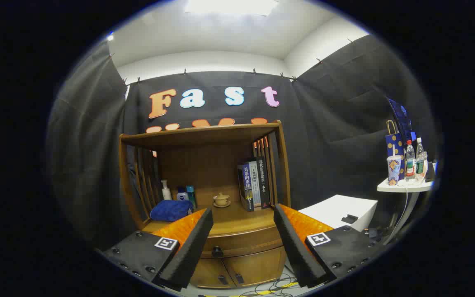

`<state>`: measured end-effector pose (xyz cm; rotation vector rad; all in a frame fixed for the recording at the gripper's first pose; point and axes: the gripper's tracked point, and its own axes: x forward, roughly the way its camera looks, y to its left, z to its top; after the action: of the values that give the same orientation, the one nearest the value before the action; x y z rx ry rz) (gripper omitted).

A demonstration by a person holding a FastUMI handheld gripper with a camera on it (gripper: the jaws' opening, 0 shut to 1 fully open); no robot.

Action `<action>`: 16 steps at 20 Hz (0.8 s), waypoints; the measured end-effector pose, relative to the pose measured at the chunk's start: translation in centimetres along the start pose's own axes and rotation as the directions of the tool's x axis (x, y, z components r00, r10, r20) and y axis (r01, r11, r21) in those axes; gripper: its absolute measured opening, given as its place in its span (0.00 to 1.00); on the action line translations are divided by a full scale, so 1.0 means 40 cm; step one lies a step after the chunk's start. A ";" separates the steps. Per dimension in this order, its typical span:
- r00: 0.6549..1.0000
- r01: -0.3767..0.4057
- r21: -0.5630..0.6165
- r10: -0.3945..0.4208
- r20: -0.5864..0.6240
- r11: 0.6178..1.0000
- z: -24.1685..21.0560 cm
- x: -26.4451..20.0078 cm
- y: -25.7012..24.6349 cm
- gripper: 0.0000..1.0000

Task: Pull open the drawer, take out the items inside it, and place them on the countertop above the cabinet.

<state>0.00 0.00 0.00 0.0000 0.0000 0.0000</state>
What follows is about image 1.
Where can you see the white pump bottle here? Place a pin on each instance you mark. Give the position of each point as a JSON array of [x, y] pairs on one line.
[[166, 193]]

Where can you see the light blue book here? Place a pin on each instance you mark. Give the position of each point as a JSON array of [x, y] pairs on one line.
[[255, 185]]

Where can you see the wooden cabinet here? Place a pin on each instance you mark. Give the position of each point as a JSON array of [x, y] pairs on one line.
[[204, 165]]

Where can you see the patterned paper cup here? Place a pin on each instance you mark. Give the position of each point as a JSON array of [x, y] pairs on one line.
[[394, 169]]

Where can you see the beige lidded teacup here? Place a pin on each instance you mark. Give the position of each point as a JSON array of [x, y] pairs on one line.
[[221, 200]]

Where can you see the white bottle with blue cap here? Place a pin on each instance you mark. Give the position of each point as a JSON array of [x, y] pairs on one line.
[[182, 195]]

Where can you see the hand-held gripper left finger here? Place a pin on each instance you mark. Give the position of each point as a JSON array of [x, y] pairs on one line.
[[192, 243]]

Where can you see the teal bottle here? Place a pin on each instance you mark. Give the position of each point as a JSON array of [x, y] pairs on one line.
[[191, 196]]

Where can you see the blue towel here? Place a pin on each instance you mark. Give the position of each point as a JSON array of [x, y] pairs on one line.
[[170, 210]]

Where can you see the blue dotted gift bag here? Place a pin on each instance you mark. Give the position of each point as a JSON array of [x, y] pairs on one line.
[[394, 144]]

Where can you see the wooden drawer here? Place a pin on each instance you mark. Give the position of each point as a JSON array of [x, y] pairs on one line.
[[245, 243]]

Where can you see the black book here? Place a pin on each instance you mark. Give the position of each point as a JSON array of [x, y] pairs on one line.
[[264, 181]]

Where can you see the wooden countertop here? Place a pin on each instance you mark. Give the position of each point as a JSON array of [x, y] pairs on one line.
[[233, 218]]

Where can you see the white box unit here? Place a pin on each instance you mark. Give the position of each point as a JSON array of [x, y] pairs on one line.
[[332, 208]]

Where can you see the ceiling light panel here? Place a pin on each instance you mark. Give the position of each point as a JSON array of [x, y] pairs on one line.
[[231, 6]]

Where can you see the green label water bottle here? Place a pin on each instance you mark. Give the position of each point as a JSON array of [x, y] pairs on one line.
[[420, 163]]

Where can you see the dark blue patterned bag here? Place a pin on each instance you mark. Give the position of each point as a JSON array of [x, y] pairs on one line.
[[402, 117]]

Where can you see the wooden cabinet door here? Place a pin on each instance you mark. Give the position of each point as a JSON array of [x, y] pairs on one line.
[[258, 266], [208, 274]]

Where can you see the black floor device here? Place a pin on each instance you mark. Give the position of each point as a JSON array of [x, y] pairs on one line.
[[371, 234]]

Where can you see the white side table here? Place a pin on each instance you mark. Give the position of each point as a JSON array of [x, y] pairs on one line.
[[406, 187]]

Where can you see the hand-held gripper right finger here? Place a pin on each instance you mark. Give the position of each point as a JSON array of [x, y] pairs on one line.
[[295, 243]]

